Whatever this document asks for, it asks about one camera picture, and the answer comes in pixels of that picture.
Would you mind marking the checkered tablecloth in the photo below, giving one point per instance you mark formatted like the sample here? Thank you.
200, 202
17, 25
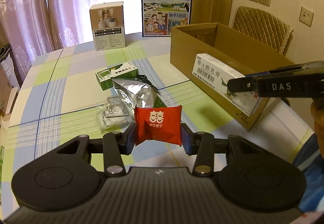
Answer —
60, 97

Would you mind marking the silver foil tea bag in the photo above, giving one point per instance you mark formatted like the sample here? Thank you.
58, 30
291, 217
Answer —
135, 93

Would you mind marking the right hand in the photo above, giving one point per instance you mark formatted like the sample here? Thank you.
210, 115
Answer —
318, 116

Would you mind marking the red candy pouch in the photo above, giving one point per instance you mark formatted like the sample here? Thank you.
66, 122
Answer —
161, 124

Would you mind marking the single wall socket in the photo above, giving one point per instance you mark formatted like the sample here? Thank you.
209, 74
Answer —
306, 16

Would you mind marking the brown cardboard box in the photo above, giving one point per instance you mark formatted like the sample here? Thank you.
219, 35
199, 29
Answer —
235, 49

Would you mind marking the white ointment box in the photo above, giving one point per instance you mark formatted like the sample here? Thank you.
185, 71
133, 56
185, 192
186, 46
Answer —
216, 75

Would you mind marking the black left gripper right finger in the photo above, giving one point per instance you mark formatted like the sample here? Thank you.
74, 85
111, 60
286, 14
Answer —
200, 144

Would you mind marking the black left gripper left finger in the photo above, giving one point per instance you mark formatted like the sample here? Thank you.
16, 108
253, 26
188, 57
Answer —
115, 144

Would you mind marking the clear plastic bag with hooks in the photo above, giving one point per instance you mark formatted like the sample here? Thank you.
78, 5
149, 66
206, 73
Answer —
113, 114

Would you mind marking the blue milk carton case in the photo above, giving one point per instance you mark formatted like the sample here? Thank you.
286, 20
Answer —
160, 16

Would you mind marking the green white medicine box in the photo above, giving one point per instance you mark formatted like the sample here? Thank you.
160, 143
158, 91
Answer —
124, 70

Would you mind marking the quilted beige chair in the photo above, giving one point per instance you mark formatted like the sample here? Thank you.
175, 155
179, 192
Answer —
263, 26

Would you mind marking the white humidifier box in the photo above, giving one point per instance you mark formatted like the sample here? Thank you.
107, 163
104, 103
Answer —
107, 24

